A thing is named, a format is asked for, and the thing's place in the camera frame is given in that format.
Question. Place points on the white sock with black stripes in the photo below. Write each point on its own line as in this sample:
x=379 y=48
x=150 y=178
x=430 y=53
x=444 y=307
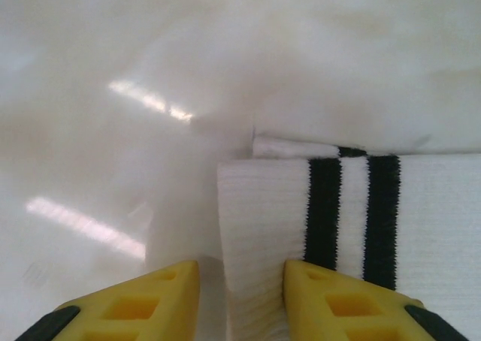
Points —
x=293 y=147
x=263 y=213

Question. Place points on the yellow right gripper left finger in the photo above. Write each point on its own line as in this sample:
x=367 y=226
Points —
x=150 y=299

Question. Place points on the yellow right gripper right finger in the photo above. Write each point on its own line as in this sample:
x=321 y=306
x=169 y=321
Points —
x=338 y=303

